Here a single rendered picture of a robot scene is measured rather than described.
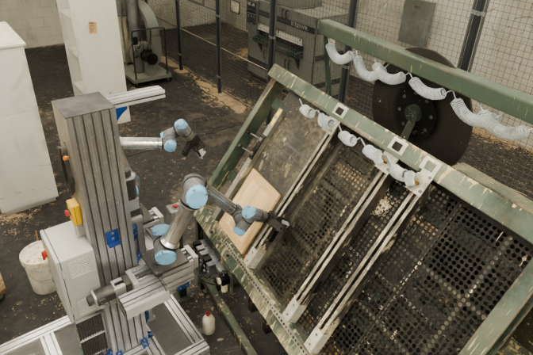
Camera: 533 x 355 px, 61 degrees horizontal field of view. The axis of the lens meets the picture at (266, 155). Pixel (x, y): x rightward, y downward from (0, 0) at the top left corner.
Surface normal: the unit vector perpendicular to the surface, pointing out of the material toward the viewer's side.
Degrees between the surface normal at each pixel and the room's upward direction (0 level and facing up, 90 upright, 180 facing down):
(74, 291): 90
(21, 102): 90
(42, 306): 0
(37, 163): 90
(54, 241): 0
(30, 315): 0
